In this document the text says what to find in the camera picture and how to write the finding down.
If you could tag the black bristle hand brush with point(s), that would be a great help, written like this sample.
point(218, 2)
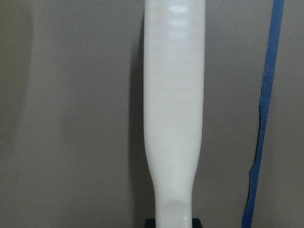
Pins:
point(173, 93)

